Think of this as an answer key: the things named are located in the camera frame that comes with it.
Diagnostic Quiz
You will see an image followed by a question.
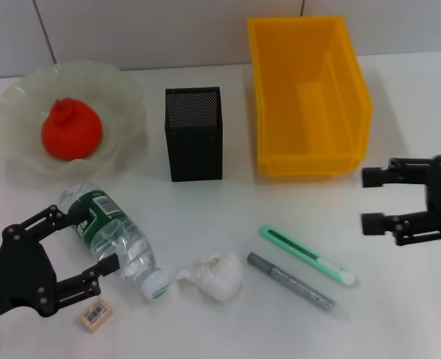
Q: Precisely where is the grey marker pen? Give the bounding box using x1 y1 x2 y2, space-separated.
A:
246 251 351 322

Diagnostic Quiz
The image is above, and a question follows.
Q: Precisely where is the mint green utility knife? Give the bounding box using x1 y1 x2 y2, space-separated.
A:
260 224 357 289

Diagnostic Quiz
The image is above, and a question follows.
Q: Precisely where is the yellow plastic storage bin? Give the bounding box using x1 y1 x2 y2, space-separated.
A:
247 14 374 183

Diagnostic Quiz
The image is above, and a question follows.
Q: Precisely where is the white paper ball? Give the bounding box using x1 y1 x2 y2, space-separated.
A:
175 253 243 303

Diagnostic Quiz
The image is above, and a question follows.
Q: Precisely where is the red-orange fruit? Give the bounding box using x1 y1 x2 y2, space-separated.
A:
40 97 104 162

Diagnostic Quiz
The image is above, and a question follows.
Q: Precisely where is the clear water bottle green label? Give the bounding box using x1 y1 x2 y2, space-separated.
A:
58 179 173 302

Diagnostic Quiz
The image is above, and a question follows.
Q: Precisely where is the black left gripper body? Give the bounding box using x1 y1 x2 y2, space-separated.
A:
0 222 59 326

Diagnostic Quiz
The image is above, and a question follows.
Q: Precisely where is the black mesh pen holder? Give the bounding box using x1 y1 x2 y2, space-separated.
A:
164 85 224 183

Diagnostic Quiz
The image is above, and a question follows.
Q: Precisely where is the beige eraser with barcode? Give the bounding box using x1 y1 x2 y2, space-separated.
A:
77 298 115 332

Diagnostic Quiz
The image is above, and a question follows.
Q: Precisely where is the translucent glass fruit plate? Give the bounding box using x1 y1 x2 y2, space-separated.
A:
0 60 149 177

